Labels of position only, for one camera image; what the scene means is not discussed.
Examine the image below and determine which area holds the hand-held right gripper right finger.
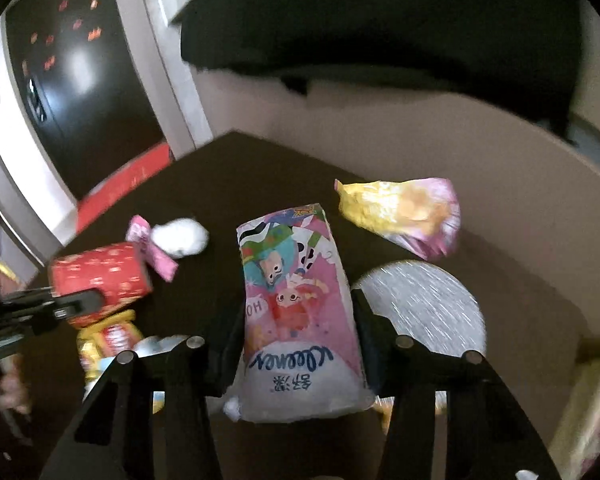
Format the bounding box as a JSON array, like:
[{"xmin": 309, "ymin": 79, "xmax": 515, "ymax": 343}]
[{"xmin": 351, "ymin": 287, "xmax": 561, "ymax": 480}]

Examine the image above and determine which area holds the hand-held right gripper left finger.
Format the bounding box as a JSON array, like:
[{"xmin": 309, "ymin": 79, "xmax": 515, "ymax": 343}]
[{"xmin": 39, "ymin": 300, "xmax": 246, "ymax": 480}]

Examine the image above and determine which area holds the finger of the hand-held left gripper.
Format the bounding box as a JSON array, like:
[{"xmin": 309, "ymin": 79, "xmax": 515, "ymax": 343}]
[
  {"xmin": 0, "ymin": 286, "xmax": 107, "ymax": 319},
  {"xmin": 0, "ymin": 316, "xmax": 69, "ymax": 367}
]

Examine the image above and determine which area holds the yellow red snack packet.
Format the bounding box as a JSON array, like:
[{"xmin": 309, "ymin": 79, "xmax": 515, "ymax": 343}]
[{"xmin": 76, "ymin": 310, "xmax": 146, "ymax": 386}]

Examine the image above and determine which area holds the grey round sponge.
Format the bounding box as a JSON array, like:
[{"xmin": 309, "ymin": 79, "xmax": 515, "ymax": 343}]
[{"xmin": 352, "ymin": 260, "xmax": 486, "ymax": 361}]

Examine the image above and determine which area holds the pink cartoon tissue pack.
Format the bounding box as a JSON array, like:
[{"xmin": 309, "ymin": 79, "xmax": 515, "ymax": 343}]
[{"xmin": 222, "ymin": 203, "xmax": 376, "ymax": 423}]

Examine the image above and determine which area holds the pink spoon blister pack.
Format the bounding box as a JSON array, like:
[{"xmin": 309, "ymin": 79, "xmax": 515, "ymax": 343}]
[{"xmin": 125, "ymin": 215, "xmax": 177, "ymax": 282}]

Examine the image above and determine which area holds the white tissue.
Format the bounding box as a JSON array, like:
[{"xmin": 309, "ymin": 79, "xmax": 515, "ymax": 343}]
[{"xmin": 151, "ymin": 217, "xmax": 210, "ymax": 260}]

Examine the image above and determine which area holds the yellow pink snack packet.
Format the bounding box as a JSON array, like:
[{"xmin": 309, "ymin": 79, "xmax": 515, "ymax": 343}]
[{"xmin": 334, "ymin": 177, "xmax": 462, "ymax": 261}]

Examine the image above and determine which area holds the person's left hand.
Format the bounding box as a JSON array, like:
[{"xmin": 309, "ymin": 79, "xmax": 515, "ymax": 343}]
[{"xmin": 0, "ymin": 355, "xmax": 33, "ymax": 417}]

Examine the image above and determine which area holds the red floor mat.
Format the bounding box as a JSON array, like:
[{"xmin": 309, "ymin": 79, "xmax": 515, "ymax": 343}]
[{"xmin": 75, "ymin": 142, "xmax": 175, "ymax": 233}]

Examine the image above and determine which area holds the black refrigerator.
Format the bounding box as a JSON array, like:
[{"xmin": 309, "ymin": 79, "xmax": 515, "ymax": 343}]
[{"xmin": 5, "ymin": 0, "xmax": 173, "ymax": 201}]

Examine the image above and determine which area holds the black cloth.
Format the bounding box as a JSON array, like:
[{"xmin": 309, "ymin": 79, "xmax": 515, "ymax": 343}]
[{"xmin": 180, "ymin": 0, "xmax": 583, "ymax": 136}]

